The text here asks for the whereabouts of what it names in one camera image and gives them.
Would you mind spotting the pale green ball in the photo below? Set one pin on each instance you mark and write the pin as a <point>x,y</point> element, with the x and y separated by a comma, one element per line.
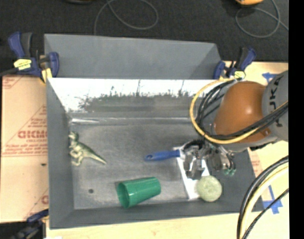
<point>209,188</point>

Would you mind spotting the grey metal bin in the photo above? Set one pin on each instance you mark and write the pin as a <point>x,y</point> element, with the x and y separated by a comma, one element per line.
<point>132,138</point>

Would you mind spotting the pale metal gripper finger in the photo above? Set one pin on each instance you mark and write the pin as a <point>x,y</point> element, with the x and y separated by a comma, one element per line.
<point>199,169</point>
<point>190,168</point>

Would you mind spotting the green toy dinosaur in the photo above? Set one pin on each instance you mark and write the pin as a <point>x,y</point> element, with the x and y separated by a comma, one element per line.
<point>79,150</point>

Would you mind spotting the brown cardboard board, red print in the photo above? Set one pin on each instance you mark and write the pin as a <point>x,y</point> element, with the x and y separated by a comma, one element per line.
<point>22,173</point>

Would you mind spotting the green plastic cup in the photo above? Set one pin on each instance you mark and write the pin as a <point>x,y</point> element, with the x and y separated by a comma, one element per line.
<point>139,190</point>

